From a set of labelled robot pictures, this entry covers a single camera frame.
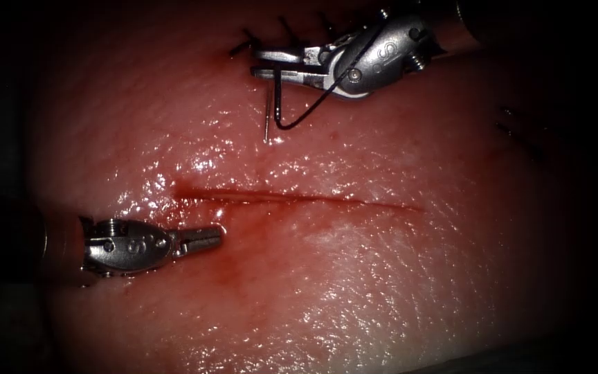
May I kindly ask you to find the right arm needle driver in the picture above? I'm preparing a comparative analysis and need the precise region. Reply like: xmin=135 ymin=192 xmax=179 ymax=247
xmin=318 ymin=9 xmax=446 ymax=100

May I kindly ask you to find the right arm needle driver jaw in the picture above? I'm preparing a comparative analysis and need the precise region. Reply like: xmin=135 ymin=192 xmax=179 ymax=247
xmin=253 ymin=45 xmax=327 ymax=67
xmin=249 ymin=66 xmax=332 ymax=89

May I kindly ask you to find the left arm needle driver jaw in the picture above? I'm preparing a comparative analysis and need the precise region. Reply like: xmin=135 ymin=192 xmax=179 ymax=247
xmin=170 ymin=224 xmax=224 ymax=246
xmin=172 ymin=238 xmax=224 ymax=260

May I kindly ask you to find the left arm needle driver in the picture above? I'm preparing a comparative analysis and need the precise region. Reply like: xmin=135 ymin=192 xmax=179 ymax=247
xmin=78 ymin=215 xmax=176 ymax=278

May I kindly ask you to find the black thread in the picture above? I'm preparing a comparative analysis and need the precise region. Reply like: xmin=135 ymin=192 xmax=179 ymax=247
xmin=273 ymin=14 xmax=389 ymax=132

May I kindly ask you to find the curved steel needle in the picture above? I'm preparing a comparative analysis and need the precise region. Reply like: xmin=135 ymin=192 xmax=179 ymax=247
xmin=263 ymin=65 xmax=284 ymax=144

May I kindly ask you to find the black stitching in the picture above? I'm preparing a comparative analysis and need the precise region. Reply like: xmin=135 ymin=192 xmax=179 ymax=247
xmin=228 ymin=14 xmax=343 ymax=59

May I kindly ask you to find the tissue pad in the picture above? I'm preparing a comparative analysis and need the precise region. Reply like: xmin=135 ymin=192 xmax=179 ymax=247
xmin=16 ymin=0 xmax=598 ymax=374

